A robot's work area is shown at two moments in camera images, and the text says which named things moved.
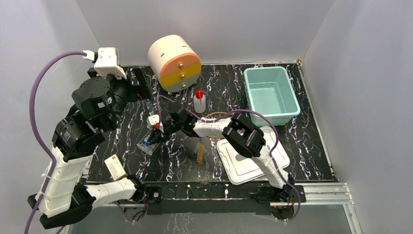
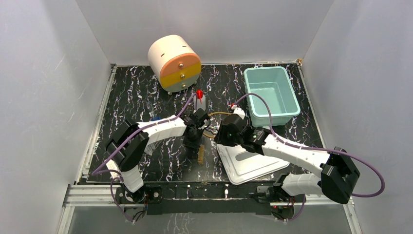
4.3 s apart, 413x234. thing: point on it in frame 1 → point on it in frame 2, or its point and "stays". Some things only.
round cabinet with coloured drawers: (176, 65) stays
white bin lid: (239, 168) stays
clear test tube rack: (144, 145) stays
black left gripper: (136, 82) → (192, 140)
